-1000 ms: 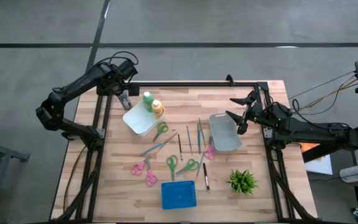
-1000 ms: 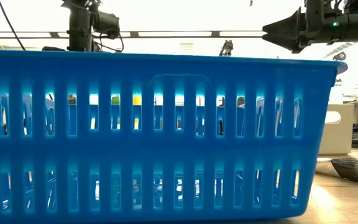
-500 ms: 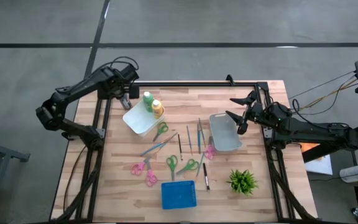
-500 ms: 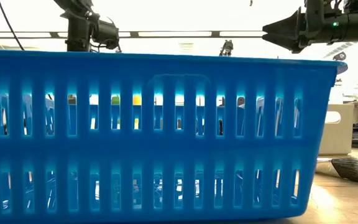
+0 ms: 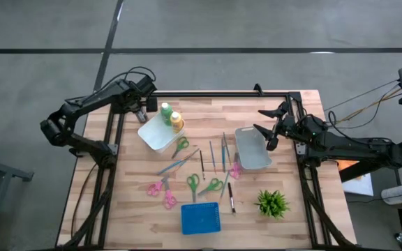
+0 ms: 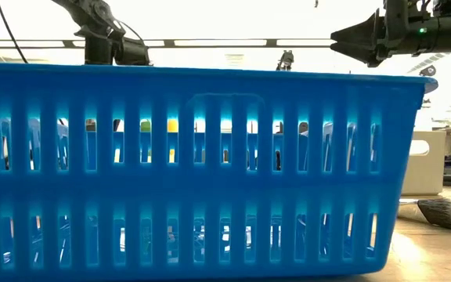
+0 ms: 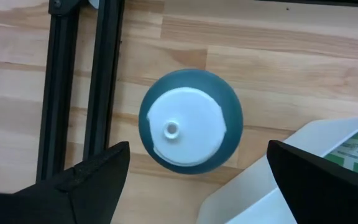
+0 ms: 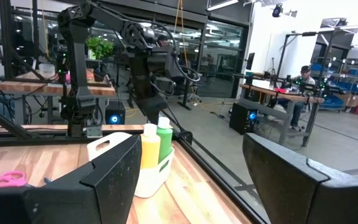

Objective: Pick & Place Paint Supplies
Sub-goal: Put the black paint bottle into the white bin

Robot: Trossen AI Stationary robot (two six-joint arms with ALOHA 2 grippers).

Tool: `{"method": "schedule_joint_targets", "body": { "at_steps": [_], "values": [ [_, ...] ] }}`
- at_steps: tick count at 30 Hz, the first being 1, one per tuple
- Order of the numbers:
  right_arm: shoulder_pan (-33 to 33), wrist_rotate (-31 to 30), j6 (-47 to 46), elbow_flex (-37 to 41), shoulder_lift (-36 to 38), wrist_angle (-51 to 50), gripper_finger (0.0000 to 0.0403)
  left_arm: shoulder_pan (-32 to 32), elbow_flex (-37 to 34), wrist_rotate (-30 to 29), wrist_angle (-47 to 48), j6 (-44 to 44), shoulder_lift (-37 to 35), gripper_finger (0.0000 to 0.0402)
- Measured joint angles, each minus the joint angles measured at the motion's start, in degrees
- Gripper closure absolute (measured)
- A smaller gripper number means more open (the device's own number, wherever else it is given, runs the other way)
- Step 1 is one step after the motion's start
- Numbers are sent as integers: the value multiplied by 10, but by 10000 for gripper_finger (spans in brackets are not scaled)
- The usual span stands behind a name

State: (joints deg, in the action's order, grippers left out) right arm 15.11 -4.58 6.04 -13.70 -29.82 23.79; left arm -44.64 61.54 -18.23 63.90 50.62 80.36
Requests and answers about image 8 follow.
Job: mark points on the long ceiling light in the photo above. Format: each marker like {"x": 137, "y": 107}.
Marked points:
{"x": 222, "y": 4}

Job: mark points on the wooden neighbour table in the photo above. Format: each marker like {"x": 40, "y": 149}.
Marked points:
{"x": 26, "y": 87}

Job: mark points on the yellow paint bottle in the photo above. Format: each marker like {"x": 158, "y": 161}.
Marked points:
{"x": 150, "y": 152}

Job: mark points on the computer tower blue light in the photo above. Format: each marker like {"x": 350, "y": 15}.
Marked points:
{"x": 115, "y": 113}
{"x": 242, "y": 119}

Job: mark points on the cardboard box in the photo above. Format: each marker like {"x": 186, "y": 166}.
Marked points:
{"x": 351, "y": 100}

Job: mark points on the white plastic bin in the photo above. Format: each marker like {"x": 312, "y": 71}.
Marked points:
{"x": 154, "y": 180}

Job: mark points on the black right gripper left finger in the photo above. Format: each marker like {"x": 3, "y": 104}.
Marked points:
{"x": 120, "y": 174}

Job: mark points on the wooden table with robot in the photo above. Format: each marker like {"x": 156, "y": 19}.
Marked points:
{"x": 287, "y": 97}

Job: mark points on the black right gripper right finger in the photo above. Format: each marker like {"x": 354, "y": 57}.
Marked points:
{"x": 278, "y": 180}

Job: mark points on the leafy green potted plant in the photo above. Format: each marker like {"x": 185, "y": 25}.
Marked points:
{"x": 99, "y": 46}

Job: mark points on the green paint bottle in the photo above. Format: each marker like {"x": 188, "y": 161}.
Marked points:
{"x": 165, "y": 140}

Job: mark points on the clear plastic container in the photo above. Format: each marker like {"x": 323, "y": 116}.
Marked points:
{"x": 47, "y": 71}

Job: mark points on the blue spot lamp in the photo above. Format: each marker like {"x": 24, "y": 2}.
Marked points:
{"x": 277, "y": 10}

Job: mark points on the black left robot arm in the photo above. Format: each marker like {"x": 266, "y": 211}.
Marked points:
{"x": 76, "y": 62}

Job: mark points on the black monitor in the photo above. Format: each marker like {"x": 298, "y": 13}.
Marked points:
{"x": 250, "y": 61}

